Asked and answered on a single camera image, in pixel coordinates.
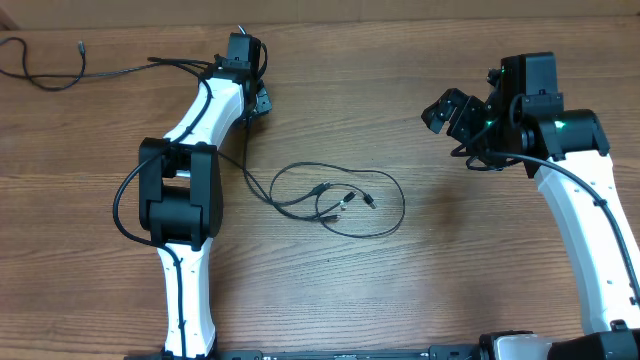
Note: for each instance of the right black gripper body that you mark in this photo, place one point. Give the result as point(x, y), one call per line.
point(489, 137)

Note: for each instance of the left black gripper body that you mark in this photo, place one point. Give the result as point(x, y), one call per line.
point(264, 101)

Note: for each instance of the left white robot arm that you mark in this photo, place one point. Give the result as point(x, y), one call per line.
point(180, 192)

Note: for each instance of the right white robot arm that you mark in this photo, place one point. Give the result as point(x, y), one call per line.
point(567, 154)

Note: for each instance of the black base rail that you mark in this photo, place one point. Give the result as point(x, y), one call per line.
point(390, 352)

